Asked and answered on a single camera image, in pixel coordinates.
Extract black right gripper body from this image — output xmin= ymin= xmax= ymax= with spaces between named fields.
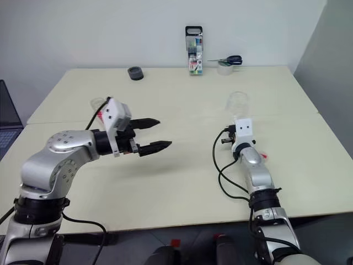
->
xmin=221 ymin=124 xmax=237 ymax=146

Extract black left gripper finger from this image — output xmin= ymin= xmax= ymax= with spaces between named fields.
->
xmin=136 ymin=140 xmax=173 ymax=158
xmin=129 ymin=117 xmax=161 ymax=131

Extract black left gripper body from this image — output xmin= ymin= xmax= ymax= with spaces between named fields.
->
xmin=115 ymin=125 xmax=141 ymax=156

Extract clear plastic cup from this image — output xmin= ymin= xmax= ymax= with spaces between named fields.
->
xmin=226 ymin=91 xmax=250 ymax=123

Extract clear plastic bottle red contents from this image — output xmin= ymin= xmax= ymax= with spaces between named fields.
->
xmin=90 ymin=96 xmax=109 ymax=125

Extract black round tape roll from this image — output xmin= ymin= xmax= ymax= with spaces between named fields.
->
xmin=127 ymin=66 xmax=145 ymax=82

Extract white tape roll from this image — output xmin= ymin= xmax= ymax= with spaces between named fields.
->
xmin=216 ymin=61 xmax=235 ymax=76

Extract marker pen pack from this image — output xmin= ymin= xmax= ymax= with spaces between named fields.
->
xmin=185 ymin=25 xmax=205 ymax=76

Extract dark rounded shape red mark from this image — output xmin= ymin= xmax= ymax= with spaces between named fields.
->
xmin=215 ymin=234 xmax=244 ymax=265

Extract dark grey laptop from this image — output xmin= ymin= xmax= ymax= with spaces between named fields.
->
xmin=0 ymin=79 xmax=24 ymax=161

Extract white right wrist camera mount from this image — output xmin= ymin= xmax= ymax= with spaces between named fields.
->
xmin=233 ymin=117 xmax=256 ymax=152

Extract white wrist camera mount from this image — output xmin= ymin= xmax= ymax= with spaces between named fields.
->
xmin=233 ymin=117 xmax=256 ymax=152
xmin=99 ymin=96 xmax=133 ymax=158

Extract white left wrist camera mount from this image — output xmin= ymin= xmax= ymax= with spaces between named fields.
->
xmin=99 ymin=96 xmax=133 ymax=158

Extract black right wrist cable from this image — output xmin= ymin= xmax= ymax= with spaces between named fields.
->
xmin=212 ymin=127 xmax=257 ymax=221

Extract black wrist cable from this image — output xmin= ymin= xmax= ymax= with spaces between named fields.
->
xmin=212 ymin=127 xmax=257 ymax=221
xmin=84 ymin=97 xmax=111 ymax=131

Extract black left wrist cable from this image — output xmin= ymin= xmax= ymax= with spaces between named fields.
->
xmin=84 ymin=97 xmax=111 ymax=131

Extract blue handled scissors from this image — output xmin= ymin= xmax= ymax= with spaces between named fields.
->
xmin=207 ymin=55 xmax=244 ymax=66

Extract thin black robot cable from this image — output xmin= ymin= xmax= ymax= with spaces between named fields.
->
xmin=61 ymin=211 xmax=108 ymax=264

